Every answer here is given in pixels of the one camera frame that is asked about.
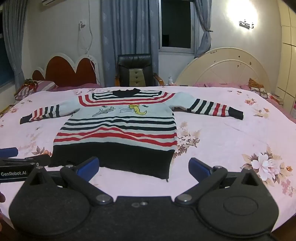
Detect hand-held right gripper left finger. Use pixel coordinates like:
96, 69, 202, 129
29, 156, 114, 206

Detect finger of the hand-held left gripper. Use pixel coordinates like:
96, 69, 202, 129
0, 147, 19, 159
24, 154, 51, 167

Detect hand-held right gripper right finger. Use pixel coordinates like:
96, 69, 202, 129
174, 158, 263, 207

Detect striped knit sweater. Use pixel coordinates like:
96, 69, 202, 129
20, 88, 245, 182

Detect person's left hand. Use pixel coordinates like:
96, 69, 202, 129
0, 192, 6, 232

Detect pink floral bed sheet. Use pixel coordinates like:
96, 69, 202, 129
0, 85, 296, 229

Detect pink striped pillow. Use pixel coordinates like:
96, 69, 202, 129
14, 79, 58, 100

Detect pink bedding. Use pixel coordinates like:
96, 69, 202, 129
54, 83, 102, 92

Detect pink quilt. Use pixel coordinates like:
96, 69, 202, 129
192, 82, 251, 90

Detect dark window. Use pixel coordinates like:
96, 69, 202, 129
159, 0, 196, 50
0, 35, 15, 89

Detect red heart-shaped headboard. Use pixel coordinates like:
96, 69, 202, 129
32, 52, 98, 88

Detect brown patterned pillow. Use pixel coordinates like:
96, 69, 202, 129
248, 77, 269, 98

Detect cream round headboard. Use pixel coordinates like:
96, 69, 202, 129
175, 47, 270, 86

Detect black leather office chair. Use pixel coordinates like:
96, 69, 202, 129
115, 53, 165, 88

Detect grey-blue curtain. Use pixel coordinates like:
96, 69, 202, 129
101, 0, 160, 88
193, 0, 213, 58
2, 0, 29, 80

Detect cream wardrobe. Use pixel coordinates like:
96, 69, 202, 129
275, 0, 296, 114

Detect white cable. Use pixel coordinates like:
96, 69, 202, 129
78, 22, 101, 85

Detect silver wall hooks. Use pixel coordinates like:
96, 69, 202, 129
239, 19, 254, 29

